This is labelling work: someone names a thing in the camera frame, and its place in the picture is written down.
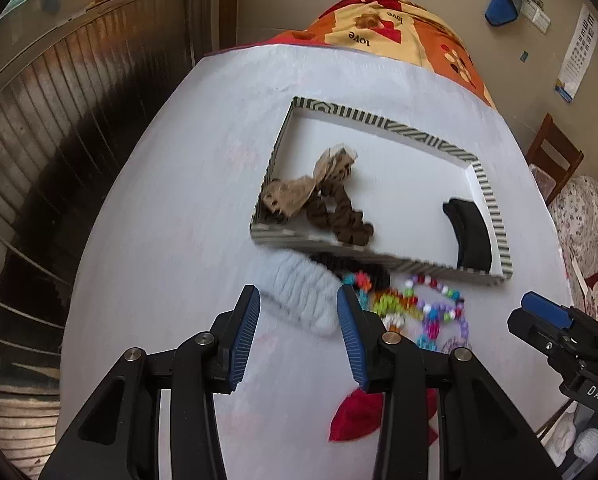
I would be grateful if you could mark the black fabric pouch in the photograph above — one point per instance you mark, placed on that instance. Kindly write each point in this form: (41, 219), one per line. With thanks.
(474, 240)

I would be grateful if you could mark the white wall switch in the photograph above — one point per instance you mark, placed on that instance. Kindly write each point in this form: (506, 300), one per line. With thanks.
(538, 14)

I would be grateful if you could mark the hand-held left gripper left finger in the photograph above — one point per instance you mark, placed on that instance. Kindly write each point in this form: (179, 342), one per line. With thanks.
(244, 332)

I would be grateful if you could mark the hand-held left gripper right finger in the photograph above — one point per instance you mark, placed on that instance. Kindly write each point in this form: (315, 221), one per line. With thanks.
(351, 340)

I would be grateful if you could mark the black scrunchie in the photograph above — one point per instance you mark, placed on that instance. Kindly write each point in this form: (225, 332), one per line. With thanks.
(369, 272)

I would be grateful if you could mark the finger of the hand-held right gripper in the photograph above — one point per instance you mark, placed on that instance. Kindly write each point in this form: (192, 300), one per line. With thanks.
(531, 332)
(549, 310)

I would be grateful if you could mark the floral bedding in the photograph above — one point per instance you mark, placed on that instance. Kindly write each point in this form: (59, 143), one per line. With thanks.
(589, 230)

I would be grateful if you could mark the beige leopard print bow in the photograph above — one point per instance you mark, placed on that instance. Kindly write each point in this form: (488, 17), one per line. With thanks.
(289, 192)

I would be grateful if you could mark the orange printed blanket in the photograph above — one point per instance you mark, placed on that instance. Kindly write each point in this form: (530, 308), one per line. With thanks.
(379, 25)

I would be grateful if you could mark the wooden slatted door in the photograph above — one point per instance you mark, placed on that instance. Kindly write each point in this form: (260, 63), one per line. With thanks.
(104, 85)

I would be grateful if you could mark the white fluffy cloth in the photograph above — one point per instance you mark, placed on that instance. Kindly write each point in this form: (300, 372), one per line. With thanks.
(564, 435)

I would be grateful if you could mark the wooden chair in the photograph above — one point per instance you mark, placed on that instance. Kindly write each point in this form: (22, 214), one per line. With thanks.
(554, 155)

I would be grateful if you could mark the white knitted scrunchie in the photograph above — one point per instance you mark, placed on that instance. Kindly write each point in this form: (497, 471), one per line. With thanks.
(299, 290)

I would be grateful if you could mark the wall calendar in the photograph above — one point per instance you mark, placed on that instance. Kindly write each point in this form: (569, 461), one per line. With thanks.
(579, 55)

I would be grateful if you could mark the grey white striped box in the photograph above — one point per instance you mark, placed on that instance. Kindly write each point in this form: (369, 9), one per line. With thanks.
(379, 122)

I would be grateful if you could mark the brown scrunchie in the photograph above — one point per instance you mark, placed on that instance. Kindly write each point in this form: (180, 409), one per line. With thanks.
(344, 220)

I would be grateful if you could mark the red fabric bow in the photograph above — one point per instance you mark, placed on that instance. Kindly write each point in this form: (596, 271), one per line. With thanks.
(354, 415)

